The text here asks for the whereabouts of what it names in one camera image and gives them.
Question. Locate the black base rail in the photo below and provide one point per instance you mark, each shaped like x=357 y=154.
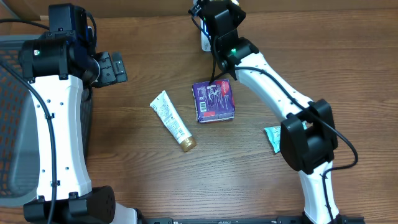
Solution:
x=278 y=220

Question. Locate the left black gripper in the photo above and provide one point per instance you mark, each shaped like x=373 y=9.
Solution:
x=109 y=70

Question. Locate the grey plastic shopping basket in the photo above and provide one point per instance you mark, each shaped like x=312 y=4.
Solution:
x=19 y=141

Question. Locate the white conditioner tube gold cap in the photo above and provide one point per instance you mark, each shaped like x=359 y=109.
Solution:
x=167 y=113

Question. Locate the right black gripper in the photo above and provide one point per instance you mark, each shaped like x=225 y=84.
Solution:
x=196 y=10

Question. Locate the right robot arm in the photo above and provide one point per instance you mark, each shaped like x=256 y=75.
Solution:
x=307 y=129

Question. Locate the purple Carefree pad pack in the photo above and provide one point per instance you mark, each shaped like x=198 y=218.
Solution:
x=213 y=102

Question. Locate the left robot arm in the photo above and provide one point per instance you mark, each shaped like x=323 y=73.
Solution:
x=56 y=68

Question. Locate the white barcode scanner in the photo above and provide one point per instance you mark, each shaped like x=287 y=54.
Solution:
x=205 y=42

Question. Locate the mint green wipes packet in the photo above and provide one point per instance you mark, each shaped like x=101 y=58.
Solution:
x=273 y=135

